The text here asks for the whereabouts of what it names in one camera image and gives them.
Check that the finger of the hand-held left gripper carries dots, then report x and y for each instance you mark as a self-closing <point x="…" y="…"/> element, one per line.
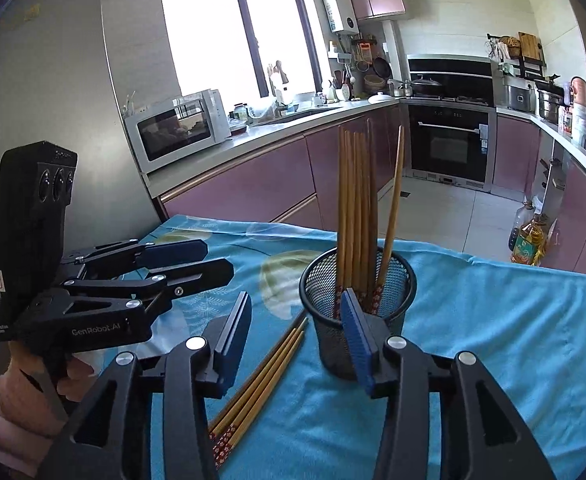
<point x="198" y="275"/>
<point x="173" y="252"/>

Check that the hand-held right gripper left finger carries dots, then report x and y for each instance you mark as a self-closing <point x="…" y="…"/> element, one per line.
<point x="235" y="340"/>

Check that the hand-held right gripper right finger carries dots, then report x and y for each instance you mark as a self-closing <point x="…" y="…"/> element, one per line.
<point x="355" y="340"/>

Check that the black mesh utensil holder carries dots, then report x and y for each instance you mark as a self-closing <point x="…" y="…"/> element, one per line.
<point x="320" y="330"/>

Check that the bundle of wooden chopsticks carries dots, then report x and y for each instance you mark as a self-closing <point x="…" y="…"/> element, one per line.
<point x="355" y="185"/>

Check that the person's left hand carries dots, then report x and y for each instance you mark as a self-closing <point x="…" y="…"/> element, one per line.
<point x="28" y="395"/>

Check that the pink base cabinets with sink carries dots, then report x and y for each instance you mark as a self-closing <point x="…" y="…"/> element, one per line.
<point x="253" y="185"/>

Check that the blue floral tablecloth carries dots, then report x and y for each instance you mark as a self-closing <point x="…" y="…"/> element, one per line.
<point x="473" y="335"/>

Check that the white microwave oven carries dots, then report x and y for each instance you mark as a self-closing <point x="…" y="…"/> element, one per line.
<point x="173" y="130"/>

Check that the grey refrigerator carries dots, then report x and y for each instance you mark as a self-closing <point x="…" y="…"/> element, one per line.
<point x="48" y="85"/>

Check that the yellow cooking oil bottle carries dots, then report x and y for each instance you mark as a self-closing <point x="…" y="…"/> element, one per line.
<point x="530" y="247"/>

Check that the black built-in oven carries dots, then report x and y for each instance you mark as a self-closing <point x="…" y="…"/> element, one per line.
<point x="448" y="150"/>

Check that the kitchen window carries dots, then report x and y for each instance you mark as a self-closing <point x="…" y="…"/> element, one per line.
<point x="208" y="35"/>

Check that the white casserole dish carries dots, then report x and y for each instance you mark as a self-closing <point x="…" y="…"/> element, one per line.
<point x="380" y="97"/>

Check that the black wok with lid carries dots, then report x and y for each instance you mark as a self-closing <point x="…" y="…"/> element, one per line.
<point x="425" y="86"/>

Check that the hanging black frying pan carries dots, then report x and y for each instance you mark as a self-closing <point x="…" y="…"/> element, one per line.
<point x="381" y="67"/>

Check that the black range hood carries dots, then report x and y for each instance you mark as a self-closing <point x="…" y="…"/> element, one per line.
<point x="448" y="70"/>

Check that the silver rice cooker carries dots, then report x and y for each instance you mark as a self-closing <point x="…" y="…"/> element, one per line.
<point x="518" y="97"/>

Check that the white water heater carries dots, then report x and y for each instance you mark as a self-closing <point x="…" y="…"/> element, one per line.
<point x="340" y="10"/>

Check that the steel stock pot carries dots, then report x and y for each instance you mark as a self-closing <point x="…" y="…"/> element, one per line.
<point x="549" y="107"/>

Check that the white canister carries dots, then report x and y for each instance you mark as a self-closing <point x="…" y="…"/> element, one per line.
<point x="580" y="125"/>

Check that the pink thermos jug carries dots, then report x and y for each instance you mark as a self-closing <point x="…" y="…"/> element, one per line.
<point x="579" y="91"/>

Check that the wooden cutting board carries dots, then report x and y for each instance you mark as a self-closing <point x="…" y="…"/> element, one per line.
<point x="529" y="47"/>

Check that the black wall rack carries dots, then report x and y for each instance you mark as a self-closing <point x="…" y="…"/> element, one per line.
<point x="513" y="62"/>

